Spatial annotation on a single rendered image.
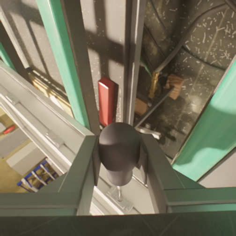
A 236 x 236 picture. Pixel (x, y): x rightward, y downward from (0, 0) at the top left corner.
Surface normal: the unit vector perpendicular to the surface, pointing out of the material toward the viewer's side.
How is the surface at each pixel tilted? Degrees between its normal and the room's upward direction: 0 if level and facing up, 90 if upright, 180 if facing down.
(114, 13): 0
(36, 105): 90
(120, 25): 0
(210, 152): 0
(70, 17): 90
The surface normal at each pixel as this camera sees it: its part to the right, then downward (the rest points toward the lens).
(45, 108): -0.01, -0.62
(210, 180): -0.66, 0.60
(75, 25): 0.75, 0.51
